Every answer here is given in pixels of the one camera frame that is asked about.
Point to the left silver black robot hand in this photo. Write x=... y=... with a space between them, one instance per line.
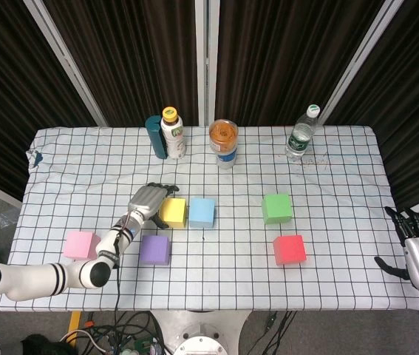
x=146 y=201

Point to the yellow foam cube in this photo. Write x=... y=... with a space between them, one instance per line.
x=175 y=212

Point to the purple foam cube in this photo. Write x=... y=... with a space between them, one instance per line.
x=154 y=249

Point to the pink foam cube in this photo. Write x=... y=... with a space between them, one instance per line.
x=80 y=245

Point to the green foam cube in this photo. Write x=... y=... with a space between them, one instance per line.
x=276 y=209

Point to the red foam cube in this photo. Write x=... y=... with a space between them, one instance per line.
x=289 y=250

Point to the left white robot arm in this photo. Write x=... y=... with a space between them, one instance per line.
x=28 y=281

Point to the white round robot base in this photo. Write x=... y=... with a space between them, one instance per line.
x=198 y=333

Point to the light blue foam cube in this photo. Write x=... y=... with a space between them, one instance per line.
x=201 y=212

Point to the teal cylinder container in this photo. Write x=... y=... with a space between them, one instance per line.
x=155 y=138

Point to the white drink bottle yellow cap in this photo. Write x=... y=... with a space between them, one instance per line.
x=175 y=138

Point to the white black checked tablecloth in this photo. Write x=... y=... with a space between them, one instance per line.
x=213 y=273

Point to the clear jar of rubber bands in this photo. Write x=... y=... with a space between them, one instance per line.
x=224 y=135

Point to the crumpled clear plastic bag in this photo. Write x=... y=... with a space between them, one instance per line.
x=9 y=219

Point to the yellow floor tape strip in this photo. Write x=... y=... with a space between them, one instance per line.
x=74 y=323

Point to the dark pleated curtain panel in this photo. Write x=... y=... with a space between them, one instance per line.
x=416 y=111
x=135 y=55
x=6 y=92
x=279 y=55

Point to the clear water bottle green label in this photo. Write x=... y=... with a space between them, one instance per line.
x=299 y=138

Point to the white partition post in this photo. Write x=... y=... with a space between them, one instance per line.
x=360 y=63
x=206 y=55
x=65 y=63

